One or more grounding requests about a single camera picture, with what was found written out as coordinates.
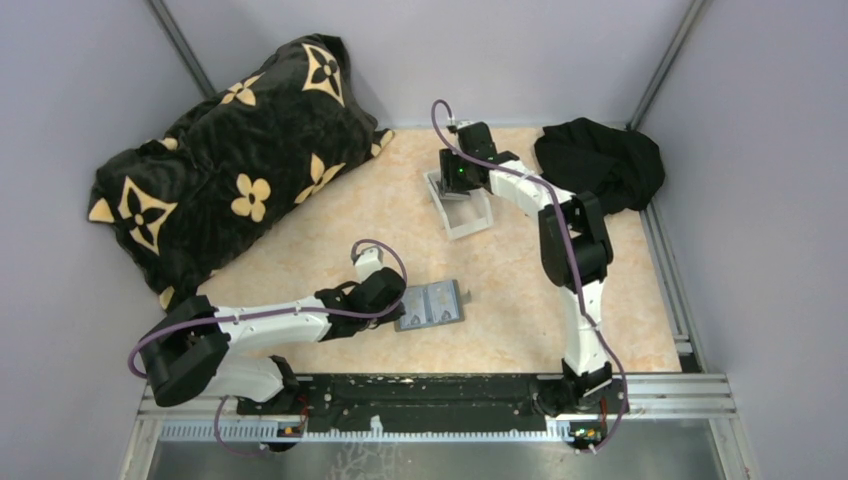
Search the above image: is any aluminium frame rail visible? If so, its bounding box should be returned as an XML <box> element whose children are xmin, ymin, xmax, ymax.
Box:
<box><xmin>135</xmin><ymin>372</ymin><xmax>738</xmax><ymax>425</ymax></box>

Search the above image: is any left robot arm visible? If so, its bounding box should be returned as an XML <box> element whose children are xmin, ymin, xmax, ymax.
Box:
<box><xmin>130</xmin><ymin>267</ymin><xmax>407</xmax><ymax>414</ymax></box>

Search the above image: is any black crumpled cloth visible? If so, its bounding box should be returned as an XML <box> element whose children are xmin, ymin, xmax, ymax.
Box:
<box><xmin>534</xmin><ymin>117</ymin><xmax>666</xmax><ymax>215</ymax></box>

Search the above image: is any white plastic card tray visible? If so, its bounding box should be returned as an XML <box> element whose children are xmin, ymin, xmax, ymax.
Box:
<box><xmin>423</xmin><ymin>170</ymin><xmax>494</xmax><ymax>241</ymax></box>

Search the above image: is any silver grey card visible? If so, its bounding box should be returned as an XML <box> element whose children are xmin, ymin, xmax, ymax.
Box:
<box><xmin>398</xmin><ymin>286</ymin><xmax>430</xmax><ymax>331</ymax></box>

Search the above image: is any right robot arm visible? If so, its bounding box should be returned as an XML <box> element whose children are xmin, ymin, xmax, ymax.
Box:
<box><xmin>440</xmin><ymin>122</ymin><xmax>614</xmax><ymax>416</ymax></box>

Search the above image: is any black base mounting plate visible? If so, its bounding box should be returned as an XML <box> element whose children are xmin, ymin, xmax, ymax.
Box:
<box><xmin>236</xmin><ymin>374</ymin><xmax>622</xmax><ymax>434</ymax></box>

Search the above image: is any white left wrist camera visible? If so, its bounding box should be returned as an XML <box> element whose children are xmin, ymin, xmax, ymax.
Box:
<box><xmin>352</xmin><ymin>246</ymin><xmax>384</xmax><ymax>282</ymax></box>

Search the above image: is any white cable duct strip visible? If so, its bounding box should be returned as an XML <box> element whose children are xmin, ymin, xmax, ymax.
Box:
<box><xmin>159</xmin><ymin>416</ymin><xmax>573</xmax><ymax>445</ymax></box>

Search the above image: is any black floral pillow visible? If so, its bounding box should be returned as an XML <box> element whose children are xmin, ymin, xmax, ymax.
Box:
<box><xmin>88</xmin><ymin>34</ymin><xmax>394</xmax><ymax>310</ymax></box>

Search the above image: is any grey card holder wallet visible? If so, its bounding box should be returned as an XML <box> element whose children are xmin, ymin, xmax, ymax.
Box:
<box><xmin>394</xmin><ymin>279</ymin><xmax>472</xmax><ymax>332</ymax></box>

